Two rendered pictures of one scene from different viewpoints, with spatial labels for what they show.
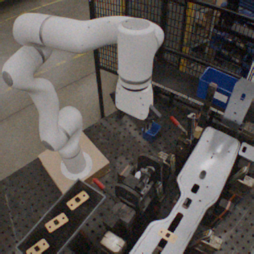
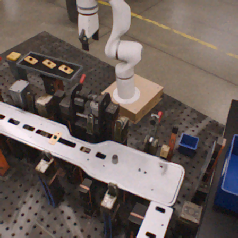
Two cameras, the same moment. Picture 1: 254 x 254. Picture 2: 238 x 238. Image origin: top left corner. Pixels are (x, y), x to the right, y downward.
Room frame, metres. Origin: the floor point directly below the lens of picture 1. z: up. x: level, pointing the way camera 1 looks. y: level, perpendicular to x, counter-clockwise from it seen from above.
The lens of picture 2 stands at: (0.43, -1.09, 2.13)
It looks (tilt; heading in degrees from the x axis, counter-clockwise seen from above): 48 degrees down; 80
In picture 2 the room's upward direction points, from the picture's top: straight up
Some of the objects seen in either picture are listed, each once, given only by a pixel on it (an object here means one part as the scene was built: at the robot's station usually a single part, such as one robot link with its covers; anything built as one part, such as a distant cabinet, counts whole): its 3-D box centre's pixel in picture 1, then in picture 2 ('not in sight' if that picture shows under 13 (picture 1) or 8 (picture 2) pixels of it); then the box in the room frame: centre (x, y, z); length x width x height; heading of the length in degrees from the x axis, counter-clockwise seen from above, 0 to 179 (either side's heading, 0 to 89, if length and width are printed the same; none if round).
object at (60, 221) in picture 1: (56, 221); (49, 63); (0.26, 0.26, 1.17); 0.08 x 0.04 x 0.01; 130
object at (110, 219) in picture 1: (113, 233); (64, 117); (0.30, 0.07, 0.90); 0.05 x 0.05 x 0.40; 56
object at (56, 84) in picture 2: (73, 239); (56, 95); (0.26, 0.25, 0.92); 0.10 x 0.08 x 0.45; 146
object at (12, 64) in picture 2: not in sight; (23, 85); (0.04, 0.39, 0.92); 0.08 x 0.08 x 0.44; 56
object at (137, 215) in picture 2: (236, 178); (137, 224); (0.60, -0.62, 0.84); 0.11 x 0.10 x 0.28; 56
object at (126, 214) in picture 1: (124, 225); (72, 124); (0.34, 0.02, 0.89); 0.13 x 0.11 x 0.38; 56
